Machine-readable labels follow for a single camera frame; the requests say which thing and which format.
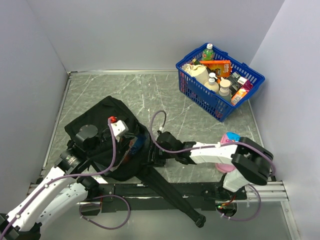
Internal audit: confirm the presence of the orange snack box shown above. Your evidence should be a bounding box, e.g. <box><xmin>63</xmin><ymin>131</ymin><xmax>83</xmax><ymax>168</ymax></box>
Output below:
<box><xmin>200</xmin><ymin>60</ymin><xmax>232</xmax><ymax>78</ymax></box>

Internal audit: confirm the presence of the green drink bottle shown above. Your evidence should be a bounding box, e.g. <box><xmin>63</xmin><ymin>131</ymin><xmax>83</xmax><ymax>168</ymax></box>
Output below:
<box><xmin>201</xmin><ymin>43</ymin><xmax>215</xmax><ymax>61</ymax></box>

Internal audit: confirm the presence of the Jane Eyre paperback book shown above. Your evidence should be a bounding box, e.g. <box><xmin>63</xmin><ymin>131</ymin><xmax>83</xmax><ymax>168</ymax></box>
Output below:
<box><xmin>129</xmin><ymin>134</ymin><xmax>146</xmax><ymax>156</ymax></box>

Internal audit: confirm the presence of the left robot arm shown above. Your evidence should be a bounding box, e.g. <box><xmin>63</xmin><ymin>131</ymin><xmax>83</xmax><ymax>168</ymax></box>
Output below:
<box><xmin>0</xmin><ymin>121</ymin><xmax>128</xmax><ymax>240</ymax></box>

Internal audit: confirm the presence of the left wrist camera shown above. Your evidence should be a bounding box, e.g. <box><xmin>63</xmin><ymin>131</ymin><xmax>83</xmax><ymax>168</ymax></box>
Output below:
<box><xmin>108</xmin><ymin>116</ymin><xmax>129</xmax><ymax>142</ymax></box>

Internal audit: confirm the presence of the blue plastic basket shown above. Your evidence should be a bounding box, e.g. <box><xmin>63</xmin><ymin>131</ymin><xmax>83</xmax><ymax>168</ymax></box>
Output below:
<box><xmin>175</xmin><ymin>43</ymin><xmax>265</xmax><ymax>122</ymax></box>

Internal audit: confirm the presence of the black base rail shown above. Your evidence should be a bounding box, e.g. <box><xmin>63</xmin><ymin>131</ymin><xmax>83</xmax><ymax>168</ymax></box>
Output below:
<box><xmin>83</xmin><ymin>182</ymin><xmax>247</xmax><ymax>213</ymax></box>

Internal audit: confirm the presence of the Little Women paperback book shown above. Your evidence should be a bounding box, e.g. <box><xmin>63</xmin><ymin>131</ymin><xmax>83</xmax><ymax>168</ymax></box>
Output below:
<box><xmin>110</xmin><ymin>139</ymin><xmax>137</xmax><ymax>172</ymax></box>

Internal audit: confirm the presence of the black box with barcode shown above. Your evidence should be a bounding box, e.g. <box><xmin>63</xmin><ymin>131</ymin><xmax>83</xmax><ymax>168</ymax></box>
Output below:
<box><xmin>226</xmin><ymin>71</ymin><xmax>247</xmax><ymax>96</ymax></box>

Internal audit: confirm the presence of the orange small carton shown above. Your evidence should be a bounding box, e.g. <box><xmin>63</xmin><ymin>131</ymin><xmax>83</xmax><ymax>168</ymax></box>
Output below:
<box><xmin>230</xmin><ymin>87</ymin><xmax>249</xmax><ymax>106</ymax></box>

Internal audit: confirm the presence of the pink pencil case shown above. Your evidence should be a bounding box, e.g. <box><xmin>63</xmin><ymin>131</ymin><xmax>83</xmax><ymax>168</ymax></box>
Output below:
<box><xmin>215</xmin><ymin>132</ymin><xmax>240</xmax><ymax>174</ymax></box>

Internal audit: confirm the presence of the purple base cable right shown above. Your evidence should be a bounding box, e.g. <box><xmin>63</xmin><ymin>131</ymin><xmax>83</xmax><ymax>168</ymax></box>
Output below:
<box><xmin>216</xmin><ymin>184</ymin><xmax>262</xmax><ymax>222</ymax></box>

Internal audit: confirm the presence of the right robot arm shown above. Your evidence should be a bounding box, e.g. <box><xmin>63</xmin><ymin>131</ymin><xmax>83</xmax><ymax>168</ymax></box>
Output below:
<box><xmin>150</xmin><ymin>132</ymin><xmax>276</xmax><ymax>199</ymax></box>

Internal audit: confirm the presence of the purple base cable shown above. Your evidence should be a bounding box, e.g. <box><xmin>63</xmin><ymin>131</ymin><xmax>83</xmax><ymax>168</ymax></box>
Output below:
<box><xmin>78</xmin><ymin>194</ymin><xmax>131</xmax><ymax>230</ymax></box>
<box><xmin>216</xmin><ymin>184</ymin><xmax>262</xmax><ymax>222</ymax></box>

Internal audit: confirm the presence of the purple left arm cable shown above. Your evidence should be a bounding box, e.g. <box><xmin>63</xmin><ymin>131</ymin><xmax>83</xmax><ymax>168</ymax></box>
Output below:
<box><xmin>0</xmin><ymin>119</ymin><xmax>117</xmax><ymax>236</ymax></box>

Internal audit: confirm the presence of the cream pump bottle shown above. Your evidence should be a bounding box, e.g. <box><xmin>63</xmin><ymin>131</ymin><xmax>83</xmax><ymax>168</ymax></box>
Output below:
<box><xmin>204</xmin><ymin>72</ymin><xmax>220</xmax><ymax>93</ymax></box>

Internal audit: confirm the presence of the black backpack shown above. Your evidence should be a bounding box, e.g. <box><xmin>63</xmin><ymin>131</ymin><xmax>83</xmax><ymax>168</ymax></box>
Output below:
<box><xmin>68</xmin><ymin>96</ymin><xmax>206</xmax><ymax>228</ymax></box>

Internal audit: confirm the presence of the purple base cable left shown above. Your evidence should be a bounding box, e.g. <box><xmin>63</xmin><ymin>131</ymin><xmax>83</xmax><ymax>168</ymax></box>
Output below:
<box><xmin>78</xmin><ymin>194</ymin><xmax>131</xmax><ymax>230</ymax></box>

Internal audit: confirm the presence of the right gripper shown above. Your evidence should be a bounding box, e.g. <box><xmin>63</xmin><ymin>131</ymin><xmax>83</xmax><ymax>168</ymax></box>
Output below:
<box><xmin>139</xmin><ymin>139</ymin><xmax>177</xmax><ymax>167</ymax></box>

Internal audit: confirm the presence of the beige lidded bottle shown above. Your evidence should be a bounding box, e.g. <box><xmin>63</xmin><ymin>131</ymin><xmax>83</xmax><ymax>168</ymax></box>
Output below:
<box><xmin>218</xmin><ymin>77</ymin><xmax>232</xmax><ymax>103</ymax></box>

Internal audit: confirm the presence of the beige cloth pouch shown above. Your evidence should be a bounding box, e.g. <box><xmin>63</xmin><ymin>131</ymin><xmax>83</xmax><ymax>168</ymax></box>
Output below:
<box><xmin>182</xmin><ymin>64</ymin><xmax>210</xmax><ymax>85</ymax></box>

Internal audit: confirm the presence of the magenta small box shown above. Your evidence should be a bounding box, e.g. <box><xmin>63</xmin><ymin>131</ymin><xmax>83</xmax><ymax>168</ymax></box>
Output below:
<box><xmin>242</xmin><ymin>80</ymin><xmax>253</xmax><ymax>92</ymax></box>

